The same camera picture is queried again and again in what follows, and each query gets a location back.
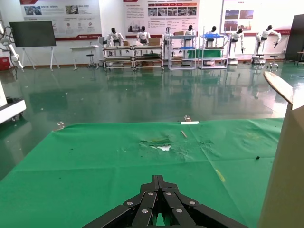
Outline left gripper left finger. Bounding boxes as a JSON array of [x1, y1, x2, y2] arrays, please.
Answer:
[[82, 175, 160, 228]]

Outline white side table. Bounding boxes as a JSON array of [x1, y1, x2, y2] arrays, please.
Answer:
[[70, 45, 100, 71]]

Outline dark partition panel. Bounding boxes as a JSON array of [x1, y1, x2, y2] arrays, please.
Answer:
[[284, 14, 304, 61]]

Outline small yellow-green strip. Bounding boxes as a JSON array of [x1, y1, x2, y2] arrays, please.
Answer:
[[214, 168, 226, 183]]

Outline large open cardboard box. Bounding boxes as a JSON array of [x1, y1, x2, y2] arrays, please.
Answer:
[[257, 70, 304, 228]]

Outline white wheeled machine base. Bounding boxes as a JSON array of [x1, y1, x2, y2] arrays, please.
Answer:
[[0, 78, 27, 125]]

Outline wall poster four photos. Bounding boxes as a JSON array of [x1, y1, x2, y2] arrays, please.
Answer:
[[220, 0, 294, 36]]

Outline wall poster photo row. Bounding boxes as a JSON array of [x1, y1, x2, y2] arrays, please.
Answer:
[[123, 0, 199, 38]]

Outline tall white shelf rack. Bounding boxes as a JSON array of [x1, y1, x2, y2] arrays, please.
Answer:
[[168, 35, 198, 70]]

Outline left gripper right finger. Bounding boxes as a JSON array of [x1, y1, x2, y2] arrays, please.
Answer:
[[158, 175, 247, 228]]

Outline green cloth on rack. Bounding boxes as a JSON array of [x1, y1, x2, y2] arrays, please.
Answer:
[[186, 49, 224, 59]]

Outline green table cloth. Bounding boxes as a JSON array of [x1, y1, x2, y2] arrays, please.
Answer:
[[0, 118, 285, 228]]

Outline white frame shelf rack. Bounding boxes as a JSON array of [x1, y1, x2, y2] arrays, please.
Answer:
[[133, 44, 164, 71], [102, 45, 135, 72]]

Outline black display on stand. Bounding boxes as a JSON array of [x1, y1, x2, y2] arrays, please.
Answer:
[[9, 20, 60, 71]]

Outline shelf rack blue tray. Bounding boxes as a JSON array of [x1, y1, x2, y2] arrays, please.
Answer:
[[198, 33, 229, 70]]

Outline red box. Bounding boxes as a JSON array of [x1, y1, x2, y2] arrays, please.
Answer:
[[0, 57, 11, 71]]

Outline black round stool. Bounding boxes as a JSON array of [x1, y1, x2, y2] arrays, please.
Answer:
[[86, 54, 100, 69], [266, 55, 280, 70]]

